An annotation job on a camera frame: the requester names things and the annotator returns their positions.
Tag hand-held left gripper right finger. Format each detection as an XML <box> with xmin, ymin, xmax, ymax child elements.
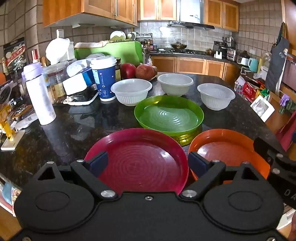
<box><xmin>180</xmin><ymin>152</ymin><xmax>269</xmax><ymax>201</ymax></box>

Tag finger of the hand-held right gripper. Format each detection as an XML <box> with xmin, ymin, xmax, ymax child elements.
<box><xmin>253</xmin><ymin>137</ymin><xmax>288</xmax><ymax>164</ymax></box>

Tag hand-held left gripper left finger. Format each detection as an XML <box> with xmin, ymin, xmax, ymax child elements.
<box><xmin>31</xmin><ymin>151</ymin><xmax>119</xmax><ymax>201</ymax></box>

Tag orange plastic plate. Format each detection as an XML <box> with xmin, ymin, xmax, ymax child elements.
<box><xmin>188</xmin><ymin>129</ymin><xmax>271</xmax><ymax>184</ymax></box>

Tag red plastic plate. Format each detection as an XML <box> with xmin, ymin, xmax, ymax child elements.
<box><xmin>84</xmin><ymin>128</ymin><xmax>189</xmax><ymax>195</ymax></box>

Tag green plastic plate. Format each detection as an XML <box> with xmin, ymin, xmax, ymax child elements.
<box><xmin>134</xmin><ymin>95</ymin><xmax>204</xmax><ymax>137</ymax></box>

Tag white plastic bowl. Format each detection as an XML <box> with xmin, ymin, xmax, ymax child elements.
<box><xmin>110</xmin><ymin>79</ymin><xmax>153</xmax><ymax>106</ymax></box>
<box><xmin>157</xmin><ymin>73</ymin><xmax>194</xmax><ymax>97</ymax></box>
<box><xmin>197</xmin><ymin>83</ymin><xmax>236</xmax><ymax>111</ymax></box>

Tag white box with window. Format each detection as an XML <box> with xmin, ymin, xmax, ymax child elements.
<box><xmin>250</xmin><ymin>95</ymin><xmax>275</xmax><ymax>123</ymax></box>

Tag purple rubber gloves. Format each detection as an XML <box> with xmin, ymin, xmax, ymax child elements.
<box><xmin>279</xmin><ymin>94</ymin><xmax>292</xmax><ymax>114</ymax></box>

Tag green packet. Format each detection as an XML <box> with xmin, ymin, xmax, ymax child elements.
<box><xmin>255</xmin><ymin>88</ymin><xmax>271</xmax><ymax>99</ymax></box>

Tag red package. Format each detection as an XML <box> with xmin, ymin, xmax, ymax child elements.
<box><xmin>242</xmin><ymin>82</ymin><xmax>257</xmax><ymax>100</ymax></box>

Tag black takeaway tray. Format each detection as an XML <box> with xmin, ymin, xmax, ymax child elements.
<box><xmin>63</xmin><ymin>90</ymin><xmax>99</xmax><ymax>106</ymax></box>

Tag patterned gift bag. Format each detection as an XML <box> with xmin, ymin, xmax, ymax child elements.
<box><xmin>234</xmin><ymin>75</ymin><xmax>246</xmax><ymax>93</ymax></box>

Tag black apron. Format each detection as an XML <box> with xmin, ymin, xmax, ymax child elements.
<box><xmin>265</xmin><ymin>23</ymin><xmax>290</xmax><ymax>93</ymax></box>

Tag blue paper cup white lid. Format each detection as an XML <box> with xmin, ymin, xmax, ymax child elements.
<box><xmin>90</xmin><ymin>56</ymin><xmax>117</xmax><ymax>102</ymax></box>

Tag blue and white tissue pack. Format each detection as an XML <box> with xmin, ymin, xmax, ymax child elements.
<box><xmin>62</xmin><ymin>67</ymin><xmax>97</xmax><ymax>95</ymax></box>

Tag teal mug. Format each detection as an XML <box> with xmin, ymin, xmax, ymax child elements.
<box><xmin>248</xmin><ymin>58</ymin><xmax>259</xmax><ymax>73</ymax></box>

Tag white paper packet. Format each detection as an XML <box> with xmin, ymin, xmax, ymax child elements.
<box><xmin>15</xmin><ymin>113</ymin><xmax>38</xmax><ymax>130</ymax></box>

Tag plastic oil bottle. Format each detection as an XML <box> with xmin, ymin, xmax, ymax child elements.
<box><xmin>258</xmin><ymin>51</ymin><xmax>272</xmax><ymax>75</ymax></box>

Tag glass jar yellow label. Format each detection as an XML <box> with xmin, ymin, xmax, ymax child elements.
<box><xmin>43</xmin><ymin>64</ymin><xmax>67</xmax><ymax>103</ymax></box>

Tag white water bottle lilac lid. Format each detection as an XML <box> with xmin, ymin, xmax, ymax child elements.
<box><xmin>21</xmin><ymin>62</ymin><xmax>56</xmax><ymax>126</ymax></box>

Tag white kettle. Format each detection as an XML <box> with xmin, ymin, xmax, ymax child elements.
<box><xmin>236</xmin><ymin>50</ymin><xmax>251</xmax><ymax>65</ymax></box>

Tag dark sauce jar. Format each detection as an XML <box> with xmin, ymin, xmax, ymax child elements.
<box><xmin>115</xmin><ymin>57</ymin><xmax>122</xmax><ymax>81</ymax></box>

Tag red apple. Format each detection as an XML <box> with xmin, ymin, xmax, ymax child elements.
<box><xmin>120</xmin><ymin>63</ymin><xmax>137</xmax><ymax>80</ymax></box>
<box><xmin>135</xmin><ymin>64</ymin><xmax>155</xmax><ymax>80</ymax></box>

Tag wooden base cabinets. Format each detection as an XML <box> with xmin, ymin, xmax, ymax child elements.
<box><xmin>150</xmin><ymin>56</ymin><xmax>240</xmax><ymax>80</ymax></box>

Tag yellow phone stand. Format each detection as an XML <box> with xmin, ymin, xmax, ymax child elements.
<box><xmin>0</xmin><ymin>104</ymin><xmax>25</xmax><ymax>151</ymax></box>

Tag green cutting board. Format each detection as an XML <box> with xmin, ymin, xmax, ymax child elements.
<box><xmin>74</xmin><ymin>40</ymin><xmax>142</xmax><ymax>66</ymax></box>

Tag black coffee machine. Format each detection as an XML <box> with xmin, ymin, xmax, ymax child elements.
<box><xmin>212</xmin><ymin>41</ymin><xmax>228</xmax><ymax>58</ymax></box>

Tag gas stove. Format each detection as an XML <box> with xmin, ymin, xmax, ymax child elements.
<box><xmin>159</xmin><ymin>49</ymin><xmax>205</xmax><ymax>55</ymax></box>

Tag stainless steel pot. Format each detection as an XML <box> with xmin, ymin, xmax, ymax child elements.
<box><xmin>223</xmin><ymin>36</ymin><xmax>236</xmax><ymax>48</ymax></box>

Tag beige cloth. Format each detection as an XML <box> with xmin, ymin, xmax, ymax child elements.
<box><xmin>74</xmin><ymin>40</ymin><xmax>134</xmax><ymax>49</ymax></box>

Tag white dish on rack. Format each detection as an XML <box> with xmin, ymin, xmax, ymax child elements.
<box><xmin>110</xmin><ymin>30</ymin><xmax>126</xmax><ymax>40</ymax></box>

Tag spice rack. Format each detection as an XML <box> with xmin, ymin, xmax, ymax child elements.
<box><xmin>136</xmin><ymin>32</ymin><xmax>153</xmax><ymax>50</ymax></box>

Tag black printed snack bag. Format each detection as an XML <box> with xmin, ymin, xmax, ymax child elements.
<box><xmin>2</xmin><ymin>37</ymin><xmax>27</xmax><ymax>75</ymax></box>

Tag range hood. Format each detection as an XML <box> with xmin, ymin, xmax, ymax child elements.
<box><xmin>168</xmin><ymin>0</ymin><xmax>215</xmax><ymax>30</ymax></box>

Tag wooden wall cabinet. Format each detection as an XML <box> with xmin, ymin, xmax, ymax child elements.
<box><xmin>205</xmin><ymin>0</ymin><xmax>239</xmax><ymax>32</ymax></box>
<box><xmin>137</xmin><ymin>0</ymin><xmax>177</xmax><ymax>21</ymax></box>
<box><xmin>43</xmin><ymin>0</ymin><xmax>138</xmax><ymax>28</ymax></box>

